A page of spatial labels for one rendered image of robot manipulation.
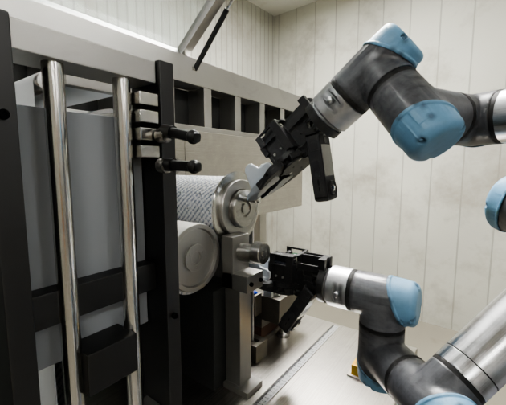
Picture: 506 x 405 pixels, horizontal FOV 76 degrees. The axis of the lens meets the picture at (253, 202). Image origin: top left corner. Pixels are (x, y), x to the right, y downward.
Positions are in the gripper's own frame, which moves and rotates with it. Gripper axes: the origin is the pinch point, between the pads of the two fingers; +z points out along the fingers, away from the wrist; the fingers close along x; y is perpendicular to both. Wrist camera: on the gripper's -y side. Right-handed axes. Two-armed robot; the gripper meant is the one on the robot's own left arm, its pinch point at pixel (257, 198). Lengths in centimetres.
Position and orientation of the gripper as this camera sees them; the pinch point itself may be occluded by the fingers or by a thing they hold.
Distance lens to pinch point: 63.0
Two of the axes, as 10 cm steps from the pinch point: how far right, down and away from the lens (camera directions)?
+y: -5.2, -8.1, 2.8
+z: -6.2, 5.8, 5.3
